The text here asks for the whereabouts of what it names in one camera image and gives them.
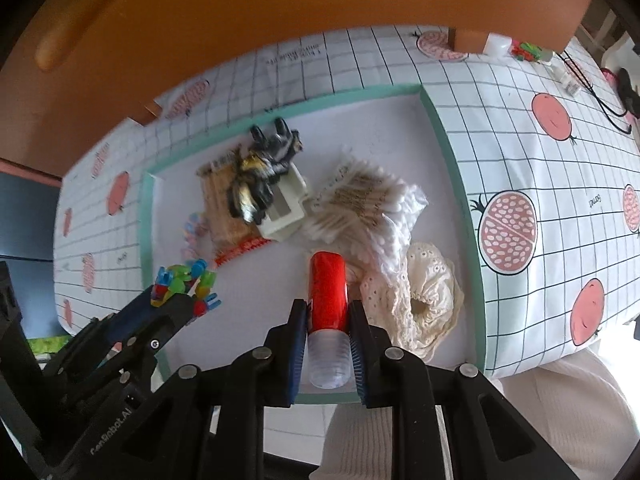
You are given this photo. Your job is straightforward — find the toothpick packet brown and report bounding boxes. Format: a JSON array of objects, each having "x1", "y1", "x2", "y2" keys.
[{"x1": 196, "y1": 144, "x2": 273, "y2": 266}]

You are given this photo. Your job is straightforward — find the white small box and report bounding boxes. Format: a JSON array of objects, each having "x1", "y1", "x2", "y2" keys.
[{"x1": 258, "y1": 164, "x2": 311, "y2": 242}]

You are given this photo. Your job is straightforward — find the red tube clear cap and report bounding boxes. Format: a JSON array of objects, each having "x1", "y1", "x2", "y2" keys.
[{"x1": 307, "y1": 252, "x2": 352, "y2": 390}]

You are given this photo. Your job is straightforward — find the pomegranate print grid mat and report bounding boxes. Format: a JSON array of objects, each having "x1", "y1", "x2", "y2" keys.
[{"x1": 53, "y1": 26, "x2": 639, "y2": 381}]

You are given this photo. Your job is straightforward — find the white charger adapter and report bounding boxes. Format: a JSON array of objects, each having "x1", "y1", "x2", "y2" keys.
[{"x1": 483, "y1": 34, "x2": 512, "y2": 58}]

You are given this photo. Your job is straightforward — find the cream lace scrunchie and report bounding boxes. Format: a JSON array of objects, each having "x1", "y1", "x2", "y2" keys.
[{"x1": 360, "y1": 242, "x2": 464, "y2": 363}]

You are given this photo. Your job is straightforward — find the dark blue cabinet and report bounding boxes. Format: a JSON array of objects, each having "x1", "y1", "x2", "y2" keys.
[{"x1": 0, "y1": 174, "x2": 64, "y2": 339}]

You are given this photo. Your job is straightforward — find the cotton swabs bag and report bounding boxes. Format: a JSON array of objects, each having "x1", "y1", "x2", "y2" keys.
[{"x1": 303, "y1": 152, "x2": 428, "y2": 278}]

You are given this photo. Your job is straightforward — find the white plug piece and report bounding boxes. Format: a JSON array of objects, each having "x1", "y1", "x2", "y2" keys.
[{"x1": 549, "y1": 63, "x2": 582, "y2": 96}]

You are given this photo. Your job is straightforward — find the orange wooden nightstand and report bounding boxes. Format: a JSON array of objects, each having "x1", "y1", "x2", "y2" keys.
[{"x1": 1, "y1": 0, "x2": 591, "y2": 176}]

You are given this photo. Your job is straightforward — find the colourful plastic clips bundle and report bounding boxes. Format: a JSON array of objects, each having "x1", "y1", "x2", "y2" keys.
[{"x1": 150, "y1": 259, "x2": 221, "y2": 318}]

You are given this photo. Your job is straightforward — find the white foam tray teal rim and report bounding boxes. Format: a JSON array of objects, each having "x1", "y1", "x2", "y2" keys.
[{"x1": 160, "y1": 84, "x2": 486, "y2": 375}]

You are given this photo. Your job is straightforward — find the pastel hair ties pack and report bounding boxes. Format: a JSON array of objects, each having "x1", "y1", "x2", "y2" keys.
[{"x1": 181, "y1": 212, "x2": 210, "y2": 261}]

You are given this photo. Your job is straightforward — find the black cable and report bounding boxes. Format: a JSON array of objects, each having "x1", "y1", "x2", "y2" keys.
[{"x1": 554, "y1": 49, "x2": 634, "y2": 137}]

